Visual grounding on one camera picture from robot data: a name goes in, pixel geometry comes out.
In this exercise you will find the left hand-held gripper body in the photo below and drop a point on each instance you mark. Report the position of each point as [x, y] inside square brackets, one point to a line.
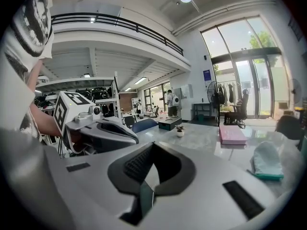
[69, 114]

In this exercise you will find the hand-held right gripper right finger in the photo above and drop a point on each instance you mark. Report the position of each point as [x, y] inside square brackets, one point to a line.
[204, 205]

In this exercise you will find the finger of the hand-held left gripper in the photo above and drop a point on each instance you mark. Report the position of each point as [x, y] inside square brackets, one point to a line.
[120, 134]
[112, 144]

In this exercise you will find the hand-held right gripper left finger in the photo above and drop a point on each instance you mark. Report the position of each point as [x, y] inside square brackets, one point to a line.
[96, 188]

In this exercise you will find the light teal cloth pouch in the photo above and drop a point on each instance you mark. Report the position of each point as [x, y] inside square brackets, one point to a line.
[267, 159]

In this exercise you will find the person's left forearm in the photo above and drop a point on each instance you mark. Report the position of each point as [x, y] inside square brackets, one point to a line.
[46, 121]

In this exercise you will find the blue chair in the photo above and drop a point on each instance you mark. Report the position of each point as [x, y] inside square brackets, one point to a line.
[144, 126]

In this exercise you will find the metal storage rack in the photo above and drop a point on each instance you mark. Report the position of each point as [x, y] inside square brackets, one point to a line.
[105, 92]

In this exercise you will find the dark blue box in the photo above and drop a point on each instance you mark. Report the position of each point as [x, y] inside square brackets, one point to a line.
[170, 123]

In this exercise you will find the pink book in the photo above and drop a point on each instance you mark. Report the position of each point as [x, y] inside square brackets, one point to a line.
[231, 135]

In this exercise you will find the whiteboard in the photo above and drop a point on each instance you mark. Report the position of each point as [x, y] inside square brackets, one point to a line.
[187, 91]

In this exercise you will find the teal bin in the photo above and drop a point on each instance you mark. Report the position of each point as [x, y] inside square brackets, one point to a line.
[201, 117]

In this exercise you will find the black shelf table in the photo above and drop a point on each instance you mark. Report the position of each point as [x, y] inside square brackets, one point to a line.
[202, 108]

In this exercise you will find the person's patterned white shirt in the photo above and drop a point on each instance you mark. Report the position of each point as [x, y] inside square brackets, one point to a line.
[28, 27]

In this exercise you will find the black standing fan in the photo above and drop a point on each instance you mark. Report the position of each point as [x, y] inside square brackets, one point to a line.
[295, 90]
[214, 95]

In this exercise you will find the black office chair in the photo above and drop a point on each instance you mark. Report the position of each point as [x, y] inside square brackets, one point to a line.
[241, 109]

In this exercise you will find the blue poster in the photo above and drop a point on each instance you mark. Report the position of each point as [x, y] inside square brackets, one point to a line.
[207, 77]

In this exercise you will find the black balcony railing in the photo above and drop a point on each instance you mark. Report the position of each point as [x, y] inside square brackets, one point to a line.
[120, 20]

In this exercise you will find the clothes rack with garments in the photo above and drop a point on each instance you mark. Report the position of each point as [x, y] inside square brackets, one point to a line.
[230, 92]

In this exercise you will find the cardboard box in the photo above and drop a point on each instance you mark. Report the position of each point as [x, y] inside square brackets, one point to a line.
[283, 105]

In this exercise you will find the yellow-lid bin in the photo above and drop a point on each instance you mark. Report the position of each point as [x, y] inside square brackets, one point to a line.
[298, 112]

